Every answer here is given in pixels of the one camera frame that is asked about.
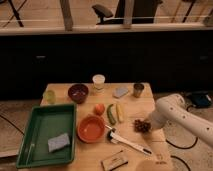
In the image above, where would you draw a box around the dark grape bunch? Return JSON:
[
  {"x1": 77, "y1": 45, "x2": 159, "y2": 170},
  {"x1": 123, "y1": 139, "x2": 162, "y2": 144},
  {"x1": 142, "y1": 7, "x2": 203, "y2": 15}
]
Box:
[{"x1": 134, "y1": 119, "x2": 151, "y2": 133}]

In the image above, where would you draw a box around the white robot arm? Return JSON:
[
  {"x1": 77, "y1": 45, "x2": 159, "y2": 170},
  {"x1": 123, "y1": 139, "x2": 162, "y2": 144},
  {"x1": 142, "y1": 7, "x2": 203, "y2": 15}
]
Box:
[{"x1": 147, "y1": 94, "x2": 213, "y2": 148}]

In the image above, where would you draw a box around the dark maroon bowl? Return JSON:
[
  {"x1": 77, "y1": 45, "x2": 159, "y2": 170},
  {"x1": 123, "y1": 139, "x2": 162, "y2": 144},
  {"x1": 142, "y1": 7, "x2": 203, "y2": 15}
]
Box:
[{"x1": 68, "y1": 84, "x2": 89, "y2": 104}]

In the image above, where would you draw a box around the red orange bowl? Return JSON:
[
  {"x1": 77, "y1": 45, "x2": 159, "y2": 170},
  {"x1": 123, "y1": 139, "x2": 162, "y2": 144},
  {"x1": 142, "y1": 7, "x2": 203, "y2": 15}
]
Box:
[{"x1": 77, "y1": 115, "x2": 105, "y2": 143}]

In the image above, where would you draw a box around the white lidded cup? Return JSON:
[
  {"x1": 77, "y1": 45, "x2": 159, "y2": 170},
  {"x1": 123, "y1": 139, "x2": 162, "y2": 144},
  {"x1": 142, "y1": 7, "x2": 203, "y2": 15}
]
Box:
[{"x1": 92, "y1": 74, "x2": 105, "y2": 92}]

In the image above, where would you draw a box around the orange tomato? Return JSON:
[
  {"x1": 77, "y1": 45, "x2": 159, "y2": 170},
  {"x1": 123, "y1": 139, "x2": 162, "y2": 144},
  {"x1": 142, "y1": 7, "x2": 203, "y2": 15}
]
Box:
[{"x1": 94, "y1": 103, "x2": 105, "y2": 116}]

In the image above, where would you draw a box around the yellow corn cob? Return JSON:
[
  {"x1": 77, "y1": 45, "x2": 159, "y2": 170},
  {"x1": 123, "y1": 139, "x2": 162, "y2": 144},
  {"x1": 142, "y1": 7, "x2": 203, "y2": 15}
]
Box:
[{"x1": 116, "y1": 103, "x2": 124, "y2": 123}]

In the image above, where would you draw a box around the metal cup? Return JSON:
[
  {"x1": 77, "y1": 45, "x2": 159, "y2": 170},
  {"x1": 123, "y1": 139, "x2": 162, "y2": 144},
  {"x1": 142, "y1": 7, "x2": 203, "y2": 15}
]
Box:
[{"x1": 133, "y1": 83, "x2": 144, "y2": 98}]

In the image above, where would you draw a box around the green cucumber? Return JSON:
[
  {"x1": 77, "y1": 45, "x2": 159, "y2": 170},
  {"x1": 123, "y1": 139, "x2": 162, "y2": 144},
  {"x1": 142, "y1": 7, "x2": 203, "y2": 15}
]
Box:
[{"x1": 107, "y1": 104, "x2": 116, "y2": 125}]

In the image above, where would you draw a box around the green translucent cup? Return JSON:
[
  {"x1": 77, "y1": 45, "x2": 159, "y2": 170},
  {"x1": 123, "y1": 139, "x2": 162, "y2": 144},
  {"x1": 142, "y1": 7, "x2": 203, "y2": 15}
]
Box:
[{"x1": 43, "y1": 90, "x2": 56, "y2": 104}]

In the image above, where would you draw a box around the grey blue sponge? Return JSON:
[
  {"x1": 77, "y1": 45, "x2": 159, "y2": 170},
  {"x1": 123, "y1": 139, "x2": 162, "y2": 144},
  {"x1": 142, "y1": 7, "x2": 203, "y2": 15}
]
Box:
[{"x1": 48, "y1": 133, "x2": 70, "y2": 152}]

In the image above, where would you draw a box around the green plastic tray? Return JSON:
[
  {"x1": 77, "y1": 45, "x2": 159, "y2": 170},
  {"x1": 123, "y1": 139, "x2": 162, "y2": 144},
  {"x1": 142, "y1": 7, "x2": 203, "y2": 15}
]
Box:
[{"x1": 16, "y1": 103, "x2": 76, "y2": 169}]

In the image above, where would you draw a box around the small wooden block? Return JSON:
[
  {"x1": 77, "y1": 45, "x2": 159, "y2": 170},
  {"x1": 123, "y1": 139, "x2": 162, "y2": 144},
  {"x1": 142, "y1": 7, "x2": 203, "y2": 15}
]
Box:
[{"x1": 101, "y1": 150, "x2": 128, "y2": 171}]

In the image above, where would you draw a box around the black office chair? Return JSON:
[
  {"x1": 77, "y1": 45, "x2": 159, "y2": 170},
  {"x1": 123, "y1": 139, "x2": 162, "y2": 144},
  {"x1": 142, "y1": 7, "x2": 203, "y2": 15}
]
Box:
[{"x1": 92, "y1": 0, "x2": 162, "y2": 25}]

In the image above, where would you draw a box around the blue black floor device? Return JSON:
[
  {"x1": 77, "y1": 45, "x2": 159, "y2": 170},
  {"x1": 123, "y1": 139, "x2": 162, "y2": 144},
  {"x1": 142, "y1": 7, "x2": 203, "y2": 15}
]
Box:
[{"x1": 189, "y1": 93, "x2": 212, "y2": 108}]

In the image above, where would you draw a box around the black floor cable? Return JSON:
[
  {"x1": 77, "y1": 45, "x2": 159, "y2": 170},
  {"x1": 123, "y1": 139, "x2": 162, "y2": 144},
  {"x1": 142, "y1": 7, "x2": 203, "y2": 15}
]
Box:
[{"x1": 165, "y1": 105, "x2": 199, "y2": 171}]

